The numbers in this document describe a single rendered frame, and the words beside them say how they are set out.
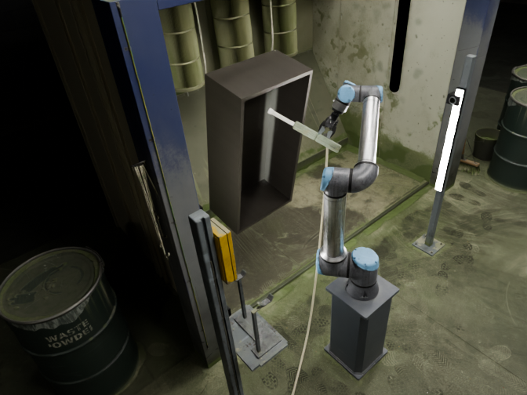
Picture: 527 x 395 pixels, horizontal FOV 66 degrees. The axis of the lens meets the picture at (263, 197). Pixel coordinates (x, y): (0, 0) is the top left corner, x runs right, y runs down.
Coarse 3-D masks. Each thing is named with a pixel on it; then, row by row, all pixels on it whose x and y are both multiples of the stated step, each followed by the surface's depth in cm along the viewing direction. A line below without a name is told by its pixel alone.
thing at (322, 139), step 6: (270, 108) 244; (276, 114) 243; (282, 120) 244; (288, 120) 242; (294, 126) 241; (300, 126) 240; (306, 126) 241; (300, 132) 242; (306, 132) 240; (312, 132) 239; (312, 138) 240; (318, 138) 239; (324, 138) 238; (324, 144) 239; (330, 144) 238; (336, 144) 238; (336, 150) 238
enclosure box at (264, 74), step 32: (256, 64) 260; (288, 64) 263; (224, 96) 242; (256, 96) 292; (288, 96) 290; (224, 128) 258; (256, 128) 313; (288, 128) 306; (224, 160) 276; (256, 160) 338; (288, 160) 323; (224, 192) 298; (256, 192) 349; (288, 192) 343
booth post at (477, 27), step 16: (480, 0) 313; (496, 0) 315; (464, 16) 327; (480, 16) 318; (464, 32) 332; (480, 32) 323; (464, 48) 338; (480, 48) 331; (480, 64) 344; (448, 112) 373; (464, 112) 364; (464, 128) 378; (432, 176) 417
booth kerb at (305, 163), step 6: (342, 144) 486; (324, 150) 468; (330, 150) 476; (312, 156) 459; (318, 156) 466; (324, 156) 473; (300, 162) 450; (306, 162) 456; (312, 162) 464; (300, 168) 454; (306, 168) 460; (210, 210) 393; (210, 216) 396
